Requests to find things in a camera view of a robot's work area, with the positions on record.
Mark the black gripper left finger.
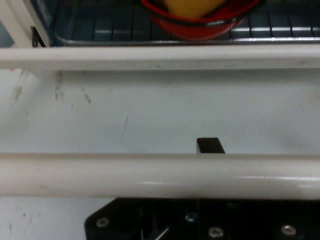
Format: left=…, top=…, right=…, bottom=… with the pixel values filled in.
left=196, top=137, right=226, bottom=155

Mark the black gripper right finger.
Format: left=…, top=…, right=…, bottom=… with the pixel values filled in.
left=83, top=197, right=320, bottom=240

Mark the cream oven door with handle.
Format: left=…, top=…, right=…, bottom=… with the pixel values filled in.
left=0, top=45, right=320, bottom=200

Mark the red bowl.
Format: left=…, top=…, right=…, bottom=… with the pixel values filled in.
left=139, top=0, right=261, bottom=41

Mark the yellow bread loaf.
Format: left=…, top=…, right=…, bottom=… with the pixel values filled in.
left=161, top=0, right=224, bottom=19

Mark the cream toaster oven body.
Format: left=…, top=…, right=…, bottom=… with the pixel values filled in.
left=0, top=0, right=52, bottom=49

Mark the oven wire rack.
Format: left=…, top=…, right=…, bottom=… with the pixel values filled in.
left=53, top=0, right=320, bottom=46

